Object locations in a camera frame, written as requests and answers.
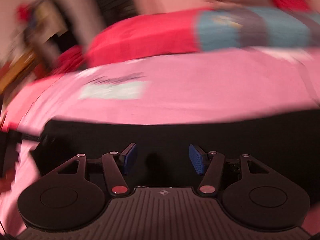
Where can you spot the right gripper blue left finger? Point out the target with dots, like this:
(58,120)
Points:
(115,166)

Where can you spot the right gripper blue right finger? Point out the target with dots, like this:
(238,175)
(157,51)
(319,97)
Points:
(210,165)

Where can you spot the black pants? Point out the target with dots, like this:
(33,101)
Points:
(287,143)

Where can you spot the pink printed bed sheet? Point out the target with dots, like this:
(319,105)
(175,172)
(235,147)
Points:
(72,201)

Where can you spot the stack of red towels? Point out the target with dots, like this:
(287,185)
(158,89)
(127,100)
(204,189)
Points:
(69,61)

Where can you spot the red bed cover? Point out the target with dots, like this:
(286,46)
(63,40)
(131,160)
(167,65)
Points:
(145,36)

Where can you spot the teal grey patterned blanket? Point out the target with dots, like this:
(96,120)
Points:
(256,27)

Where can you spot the wooden bookshelf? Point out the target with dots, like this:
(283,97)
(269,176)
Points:
(44,32)

